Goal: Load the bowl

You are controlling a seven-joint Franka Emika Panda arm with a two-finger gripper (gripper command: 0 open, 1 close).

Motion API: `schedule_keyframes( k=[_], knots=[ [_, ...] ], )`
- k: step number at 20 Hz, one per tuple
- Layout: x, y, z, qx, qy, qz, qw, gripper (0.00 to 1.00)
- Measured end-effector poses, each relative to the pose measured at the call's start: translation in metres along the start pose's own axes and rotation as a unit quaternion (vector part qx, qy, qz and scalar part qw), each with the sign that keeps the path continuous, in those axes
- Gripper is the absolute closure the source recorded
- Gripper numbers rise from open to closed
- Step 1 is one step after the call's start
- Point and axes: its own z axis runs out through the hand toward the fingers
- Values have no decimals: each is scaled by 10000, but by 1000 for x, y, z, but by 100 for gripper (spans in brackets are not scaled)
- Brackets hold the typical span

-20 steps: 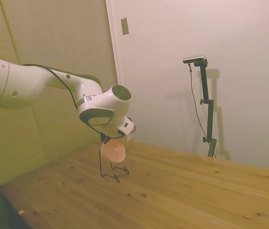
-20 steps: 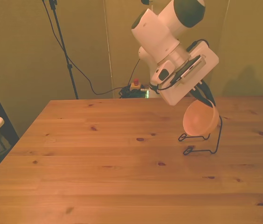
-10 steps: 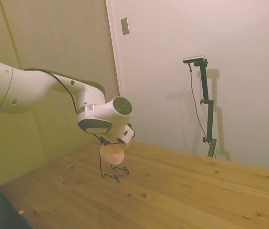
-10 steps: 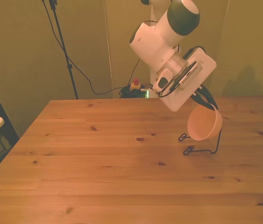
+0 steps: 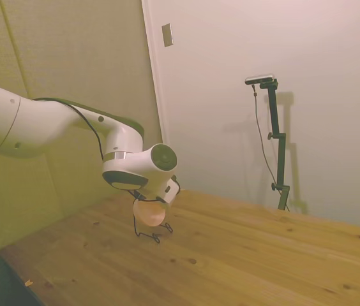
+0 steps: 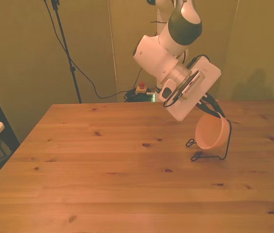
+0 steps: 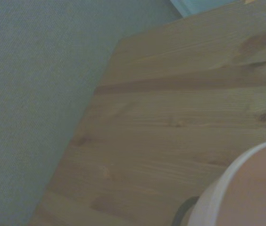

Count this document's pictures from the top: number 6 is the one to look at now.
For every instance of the red emergency stop button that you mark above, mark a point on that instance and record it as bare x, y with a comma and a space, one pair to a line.
141, 88

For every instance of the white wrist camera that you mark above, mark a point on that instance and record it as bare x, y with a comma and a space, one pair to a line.
167, 91

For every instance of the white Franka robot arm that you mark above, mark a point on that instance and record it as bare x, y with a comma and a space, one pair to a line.
166, 51

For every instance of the black camera stand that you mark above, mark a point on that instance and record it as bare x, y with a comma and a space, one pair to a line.
65, 46

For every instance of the pink plastic bowl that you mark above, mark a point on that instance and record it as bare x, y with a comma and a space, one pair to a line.
212, 133

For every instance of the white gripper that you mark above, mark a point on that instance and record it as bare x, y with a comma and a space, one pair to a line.
205, 87

